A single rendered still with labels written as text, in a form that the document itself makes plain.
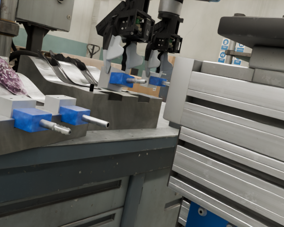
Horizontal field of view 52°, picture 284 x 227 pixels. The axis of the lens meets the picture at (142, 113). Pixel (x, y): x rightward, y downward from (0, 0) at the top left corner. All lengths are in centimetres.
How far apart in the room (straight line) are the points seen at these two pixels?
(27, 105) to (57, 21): 115
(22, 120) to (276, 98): 35
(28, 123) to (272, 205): 34
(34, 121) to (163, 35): 62
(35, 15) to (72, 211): 105
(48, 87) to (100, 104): 19
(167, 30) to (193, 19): 765
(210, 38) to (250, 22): 791
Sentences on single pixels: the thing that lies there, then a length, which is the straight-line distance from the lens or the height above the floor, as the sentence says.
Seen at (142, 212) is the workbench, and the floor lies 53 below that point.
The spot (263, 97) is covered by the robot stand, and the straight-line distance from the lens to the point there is 34.
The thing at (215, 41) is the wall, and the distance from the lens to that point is 812.
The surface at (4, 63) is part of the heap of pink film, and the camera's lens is 73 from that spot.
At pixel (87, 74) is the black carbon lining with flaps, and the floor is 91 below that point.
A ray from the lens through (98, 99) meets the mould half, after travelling 69.
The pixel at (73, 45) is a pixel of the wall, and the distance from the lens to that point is 881.
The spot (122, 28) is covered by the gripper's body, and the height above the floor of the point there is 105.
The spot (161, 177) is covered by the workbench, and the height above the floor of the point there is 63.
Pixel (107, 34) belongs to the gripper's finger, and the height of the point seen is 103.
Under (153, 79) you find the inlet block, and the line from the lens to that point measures 100.
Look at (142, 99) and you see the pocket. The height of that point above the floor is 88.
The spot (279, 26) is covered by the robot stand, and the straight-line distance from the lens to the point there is 30.
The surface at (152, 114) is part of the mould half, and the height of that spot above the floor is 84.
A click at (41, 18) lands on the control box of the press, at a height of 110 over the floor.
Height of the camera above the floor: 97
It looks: 9 degrees down
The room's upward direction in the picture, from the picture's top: 11 degrees clockwise
